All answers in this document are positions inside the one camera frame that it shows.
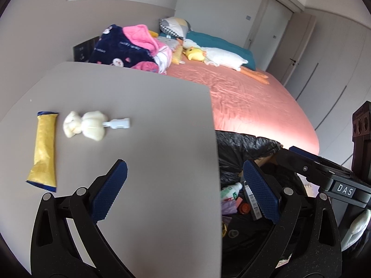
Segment white room door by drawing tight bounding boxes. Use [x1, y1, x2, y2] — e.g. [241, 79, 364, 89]
[244, 0, 294, 71]

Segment pink bed sheet mattress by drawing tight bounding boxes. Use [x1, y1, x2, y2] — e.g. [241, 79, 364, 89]
[167, 60, 320, 154]

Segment pink fleece garment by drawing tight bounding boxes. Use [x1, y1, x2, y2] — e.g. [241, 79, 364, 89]
[123, 25, 172, 67]

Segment navy rabbit fleece blanket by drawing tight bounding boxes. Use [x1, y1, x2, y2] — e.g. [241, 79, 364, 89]
[88, 25, 156, 68]

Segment purple plastic trash bag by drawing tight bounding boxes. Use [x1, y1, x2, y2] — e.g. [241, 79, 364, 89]
[221, 200, 237, 216]

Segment white plastic stick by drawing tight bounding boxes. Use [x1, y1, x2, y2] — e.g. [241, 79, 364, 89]
[102, 118, 130, 129]

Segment white goose plush toy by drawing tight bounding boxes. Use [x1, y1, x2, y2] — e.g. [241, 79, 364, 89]
[182, 40, 269, 85]

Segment yellow duck plush toy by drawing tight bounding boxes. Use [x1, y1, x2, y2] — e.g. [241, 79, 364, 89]
[184, 47, 206, 62]

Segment pink patterned pyjamas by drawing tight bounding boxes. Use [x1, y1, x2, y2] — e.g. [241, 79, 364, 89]
[132, 62, 169, 74]

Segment yellow snack wrapper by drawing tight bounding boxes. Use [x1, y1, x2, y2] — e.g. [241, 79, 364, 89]
[26, 111, 58, 192]

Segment black wall socket panel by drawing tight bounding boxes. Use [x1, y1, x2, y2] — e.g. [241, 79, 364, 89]
[73, 36, 99, 62]

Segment grey patterned pillow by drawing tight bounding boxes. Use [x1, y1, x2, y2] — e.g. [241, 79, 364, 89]
[159, 17, 191, 40]

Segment white green plastic bottle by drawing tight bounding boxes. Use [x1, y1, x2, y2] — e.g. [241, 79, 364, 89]
[220, 182, 243, 202]

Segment teal pillow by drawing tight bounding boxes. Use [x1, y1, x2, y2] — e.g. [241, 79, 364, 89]
[186, 31, 256, 71]

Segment black lined cardboard trash box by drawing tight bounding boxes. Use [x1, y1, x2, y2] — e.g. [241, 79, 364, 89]
[214, 130, 294, 238]

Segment grey bedside cabinet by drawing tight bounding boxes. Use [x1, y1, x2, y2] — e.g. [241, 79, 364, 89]
[1, 62, 221, 277]

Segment white gloved hand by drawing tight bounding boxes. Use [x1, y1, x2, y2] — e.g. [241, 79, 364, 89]
[341, 209, 370, 252]

